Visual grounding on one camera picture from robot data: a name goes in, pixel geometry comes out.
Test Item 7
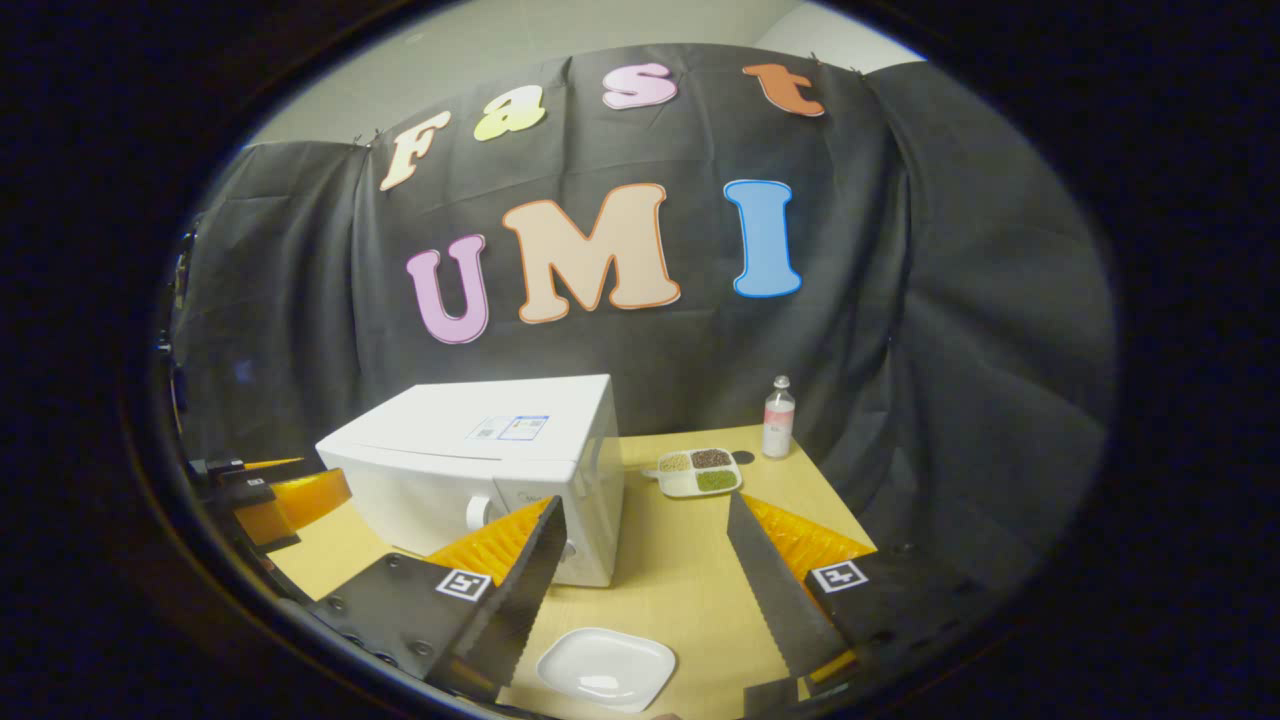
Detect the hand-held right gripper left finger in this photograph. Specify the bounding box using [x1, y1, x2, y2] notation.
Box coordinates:
[300, 495, 569, 704]

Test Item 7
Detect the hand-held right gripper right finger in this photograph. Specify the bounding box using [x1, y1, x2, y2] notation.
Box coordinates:
[726, 490, 1001, 691]

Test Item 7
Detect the white microwave oven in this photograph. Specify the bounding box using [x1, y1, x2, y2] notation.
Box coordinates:
[315, 374, 626, 589]

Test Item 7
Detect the black square pad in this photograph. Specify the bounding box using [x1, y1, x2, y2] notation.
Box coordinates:
[742, 677, 801, 717]

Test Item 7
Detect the white square plate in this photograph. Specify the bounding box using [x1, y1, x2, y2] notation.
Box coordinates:
[536, 627, 678, 713]

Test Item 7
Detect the white divided grain tray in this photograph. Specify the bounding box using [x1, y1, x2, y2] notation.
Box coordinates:
[655, 447, 743, 499]

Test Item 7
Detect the clear bottle pink label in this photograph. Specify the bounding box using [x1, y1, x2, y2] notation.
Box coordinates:
[762, 375, 797, 460]

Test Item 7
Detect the black tripod stand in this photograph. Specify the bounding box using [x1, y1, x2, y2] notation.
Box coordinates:
[165, 225, 201, 451]

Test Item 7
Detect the black backdrop cloth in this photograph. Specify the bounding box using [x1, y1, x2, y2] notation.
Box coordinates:
[165, 42, 1119, 601]

